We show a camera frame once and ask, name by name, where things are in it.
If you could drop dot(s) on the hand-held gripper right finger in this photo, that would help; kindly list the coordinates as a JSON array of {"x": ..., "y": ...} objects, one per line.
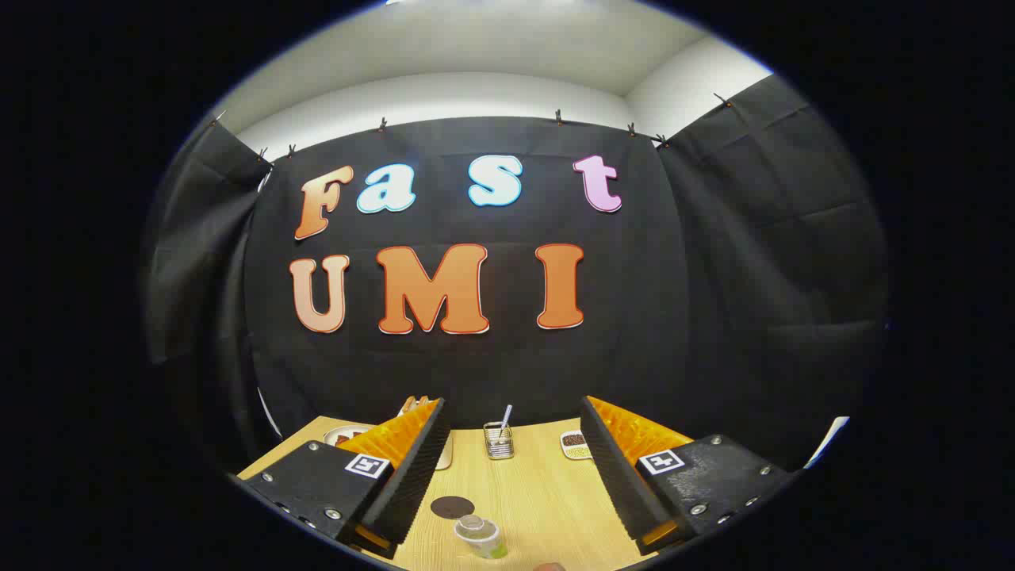
[{"x": 614, "y": 476}]

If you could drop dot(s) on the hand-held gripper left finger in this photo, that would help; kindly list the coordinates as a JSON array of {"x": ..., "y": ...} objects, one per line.
[{"x": 416, "y": 476}]

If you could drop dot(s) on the dark round coaster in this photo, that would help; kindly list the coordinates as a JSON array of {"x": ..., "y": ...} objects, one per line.
[{"x": 452, "y": 507}]

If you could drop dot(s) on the clear plastic juice bottle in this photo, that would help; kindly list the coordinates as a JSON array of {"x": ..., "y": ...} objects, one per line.
[{"x": 478, "y": 536}]

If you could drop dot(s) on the white toaster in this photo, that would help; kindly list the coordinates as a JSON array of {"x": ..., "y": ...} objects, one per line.
[{"x": 445, "y": 454}]

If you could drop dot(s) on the white divided bean dish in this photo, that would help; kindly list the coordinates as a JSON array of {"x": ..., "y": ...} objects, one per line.
[{"x": 576, "y": 445}]

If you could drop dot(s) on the toast slice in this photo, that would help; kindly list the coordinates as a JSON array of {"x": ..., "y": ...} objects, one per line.
[
  {"x": 409, "y": 404},
  {"x": 423, "y": 403}
]

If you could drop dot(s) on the wooden table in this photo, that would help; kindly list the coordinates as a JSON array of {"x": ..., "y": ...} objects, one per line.
[{"x": 539, "y": 492}]

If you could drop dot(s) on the white round plate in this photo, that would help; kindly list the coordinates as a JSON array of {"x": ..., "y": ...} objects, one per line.
[{"x": 341, "y": 435}]

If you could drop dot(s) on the white spoon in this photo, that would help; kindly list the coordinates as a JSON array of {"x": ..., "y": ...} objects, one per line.
[{"x": 505, "y": 416}]

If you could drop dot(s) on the white sheet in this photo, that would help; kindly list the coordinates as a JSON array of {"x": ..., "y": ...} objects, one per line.
[{"x": 826, "y": 441}]

